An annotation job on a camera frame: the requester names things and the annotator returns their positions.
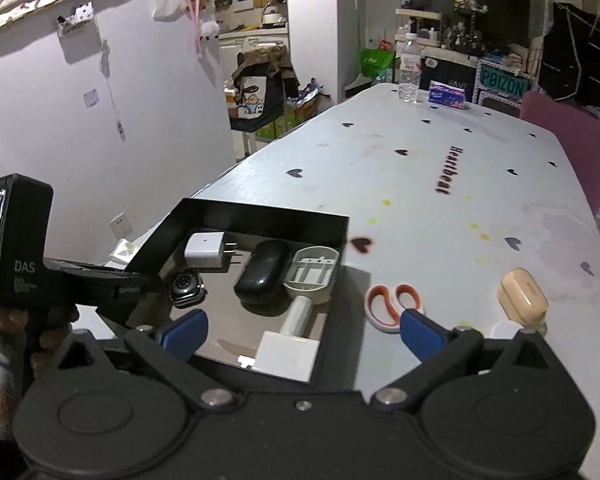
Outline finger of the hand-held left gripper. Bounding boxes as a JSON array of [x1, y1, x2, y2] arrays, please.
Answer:
[[46, 257, 152, 327]]

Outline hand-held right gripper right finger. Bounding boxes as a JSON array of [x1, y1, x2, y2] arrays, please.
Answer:
[[369, 309, 552, 412]]

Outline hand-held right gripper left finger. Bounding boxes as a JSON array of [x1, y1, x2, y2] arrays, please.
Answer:
[[54, 309, 242, 409]]

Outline orange white scissors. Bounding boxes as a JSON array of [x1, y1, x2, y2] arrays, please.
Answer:
[[363, 283, 426, 334]]

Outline black smart watch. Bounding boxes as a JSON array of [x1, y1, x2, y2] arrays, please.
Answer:
[[168, 268, 207, 310]]

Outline white wall charger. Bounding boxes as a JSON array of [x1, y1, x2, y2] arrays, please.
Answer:
[[184, 231, 242, 272]]

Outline black oval case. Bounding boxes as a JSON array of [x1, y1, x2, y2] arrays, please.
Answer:
[[233, 238, 292, 309]]

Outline small white box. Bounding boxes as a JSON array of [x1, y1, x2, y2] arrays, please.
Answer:
[[237, 330, 321, 382]]

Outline white lint roller holder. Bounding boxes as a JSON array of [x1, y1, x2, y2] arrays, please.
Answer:
[[279, 244, 342, 342]]

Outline black box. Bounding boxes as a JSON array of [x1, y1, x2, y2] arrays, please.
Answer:
[[124, 198, 351, 384]]

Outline person's left hand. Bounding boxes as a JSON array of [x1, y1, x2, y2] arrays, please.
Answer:
[[27, 304, 81, 357]]

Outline beige earbuds case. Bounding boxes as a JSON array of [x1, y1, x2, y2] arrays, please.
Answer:
[[496, 268, 550, 336]]

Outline blue pink tissue pack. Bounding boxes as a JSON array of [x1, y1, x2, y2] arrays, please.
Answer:
[[428, 80, 467, 109]]

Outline pink chair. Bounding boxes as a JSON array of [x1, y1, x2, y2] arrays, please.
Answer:
[[519, 90, 600, 217]]

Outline cartoon print tote bag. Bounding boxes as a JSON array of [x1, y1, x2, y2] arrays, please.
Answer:
[[229, 46, 288, 132]]

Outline clear plastic water bottle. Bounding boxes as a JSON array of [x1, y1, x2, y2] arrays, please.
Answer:
[[398, 32, 422, 104]]

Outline teal licence plate sign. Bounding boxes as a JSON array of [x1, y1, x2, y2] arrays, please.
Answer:
[[472, 57, 539, 107]]

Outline green plastic bag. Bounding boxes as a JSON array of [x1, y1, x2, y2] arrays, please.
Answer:
[[360, 47, 396, 81]]

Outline white shelf rack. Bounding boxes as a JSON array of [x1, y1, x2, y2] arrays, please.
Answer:
[[394, 8, 444, 52]]

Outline black hanging garment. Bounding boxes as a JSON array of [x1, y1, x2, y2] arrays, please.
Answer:
[[537, 2, 600, 107]]

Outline white wall outlet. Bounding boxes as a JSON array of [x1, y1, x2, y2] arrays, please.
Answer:
[[109, 209, 132, 238]]

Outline hanging white cable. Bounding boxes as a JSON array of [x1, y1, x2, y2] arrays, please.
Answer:
[[99, 41, 127, 143]]

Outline pink lanyard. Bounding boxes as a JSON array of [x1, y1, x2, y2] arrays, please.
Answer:
[[180, 0, 207, 62]]

